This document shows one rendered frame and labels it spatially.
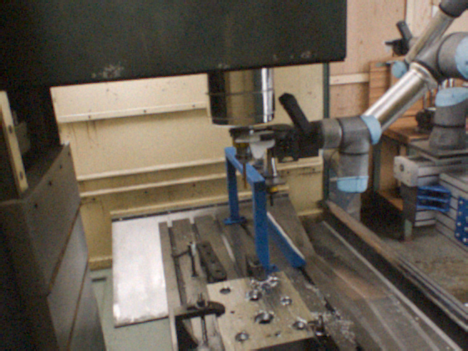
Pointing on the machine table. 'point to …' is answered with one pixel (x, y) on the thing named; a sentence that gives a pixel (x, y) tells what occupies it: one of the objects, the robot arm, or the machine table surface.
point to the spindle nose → (240, 98)
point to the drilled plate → (302, 338)
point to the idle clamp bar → (211, 262)
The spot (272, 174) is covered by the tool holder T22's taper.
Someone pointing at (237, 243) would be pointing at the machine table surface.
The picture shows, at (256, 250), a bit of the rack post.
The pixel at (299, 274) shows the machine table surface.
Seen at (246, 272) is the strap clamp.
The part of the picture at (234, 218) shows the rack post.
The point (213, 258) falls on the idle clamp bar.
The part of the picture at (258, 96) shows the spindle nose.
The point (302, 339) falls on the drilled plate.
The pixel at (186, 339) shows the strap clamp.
